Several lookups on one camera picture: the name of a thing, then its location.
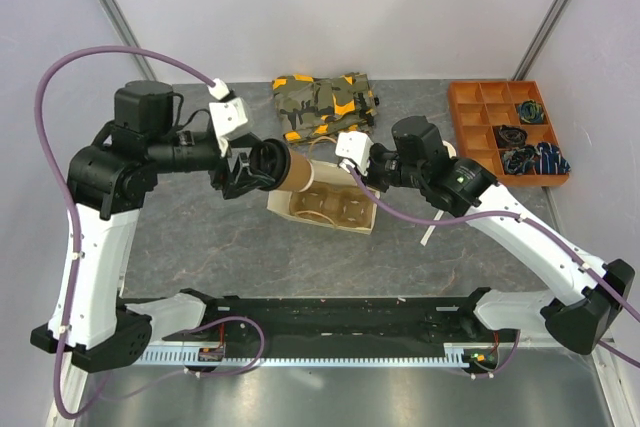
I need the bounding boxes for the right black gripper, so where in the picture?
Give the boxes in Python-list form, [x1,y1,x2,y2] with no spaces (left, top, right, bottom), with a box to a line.
[348,143,425,193]

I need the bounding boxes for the black plastic cup lid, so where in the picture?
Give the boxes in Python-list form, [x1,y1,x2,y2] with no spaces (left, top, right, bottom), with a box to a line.
[249,139,291,192]

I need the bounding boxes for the brown paper bag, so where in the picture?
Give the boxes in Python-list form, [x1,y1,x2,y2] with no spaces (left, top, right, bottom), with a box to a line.
[266,149,377,235]

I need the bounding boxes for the brown paper coffee cup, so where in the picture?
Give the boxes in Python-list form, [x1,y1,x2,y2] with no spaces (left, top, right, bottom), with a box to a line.
[276,149,314,192]

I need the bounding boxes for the brown pulp cup carrier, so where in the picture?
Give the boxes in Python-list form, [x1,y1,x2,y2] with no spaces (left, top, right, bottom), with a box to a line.
[289,183,375,229]

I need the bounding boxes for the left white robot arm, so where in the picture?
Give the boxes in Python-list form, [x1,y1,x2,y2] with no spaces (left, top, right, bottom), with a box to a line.
[30,81,289,373]

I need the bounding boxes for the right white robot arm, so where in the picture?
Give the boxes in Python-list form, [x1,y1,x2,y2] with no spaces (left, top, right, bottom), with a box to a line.
[335,116,639,355]

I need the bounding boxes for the white paper straw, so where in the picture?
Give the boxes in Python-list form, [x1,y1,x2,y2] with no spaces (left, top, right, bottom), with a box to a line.
[420,210,444,246]

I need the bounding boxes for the camouflage folded cloth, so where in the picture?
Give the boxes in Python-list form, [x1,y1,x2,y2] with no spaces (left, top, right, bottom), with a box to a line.
[271,72,380,144]

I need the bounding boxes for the orange compartment tray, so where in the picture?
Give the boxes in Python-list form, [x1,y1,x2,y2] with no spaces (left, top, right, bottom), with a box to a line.
[448,80,570,187]

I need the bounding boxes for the dark mixed bands bundle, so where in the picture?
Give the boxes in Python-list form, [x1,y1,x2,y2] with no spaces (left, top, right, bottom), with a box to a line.
[501,145,537,175]

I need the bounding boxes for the blue green rubber bands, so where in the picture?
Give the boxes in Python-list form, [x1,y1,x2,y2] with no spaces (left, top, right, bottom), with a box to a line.
[516,99,545,125]

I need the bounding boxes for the blue striped bands bundle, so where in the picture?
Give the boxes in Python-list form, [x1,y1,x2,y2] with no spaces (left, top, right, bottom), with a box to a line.
[534,142,571,175]

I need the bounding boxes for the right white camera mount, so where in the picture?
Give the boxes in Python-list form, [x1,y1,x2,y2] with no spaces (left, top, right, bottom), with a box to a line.
[334,131,373,174]

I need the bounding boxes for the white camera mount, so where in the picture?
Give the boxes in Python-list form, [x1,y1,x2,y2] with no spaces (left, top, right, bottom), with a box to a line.
[207,78,251,157]
[334,131,373,174]

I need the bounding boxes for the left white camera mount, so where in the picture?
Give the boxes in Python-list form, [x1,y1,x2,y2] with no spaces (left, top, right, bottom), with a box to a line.
[207,78,251,157]

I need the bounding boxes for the aluminium cable duct rail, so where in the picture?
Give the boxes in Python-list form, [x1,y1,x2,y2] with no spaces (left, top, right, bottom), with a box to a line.
[134,342,497,368]

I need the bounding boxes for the right aluminium frame post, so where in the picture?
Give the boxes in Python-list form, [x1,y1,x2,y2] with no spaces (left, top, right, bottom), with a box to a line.
[511,0,571,81]

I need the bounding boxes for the aluminium frame post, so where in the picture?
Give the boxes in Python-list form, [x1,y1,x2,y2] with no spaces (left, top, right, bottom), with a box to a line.
[67,0,157,83]
[511,0,571,81]

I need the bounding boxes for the left aluminium frame post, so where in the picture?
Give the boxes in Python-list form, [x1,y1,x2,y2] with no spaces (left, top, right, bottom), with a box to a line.
[67,0,157,83]

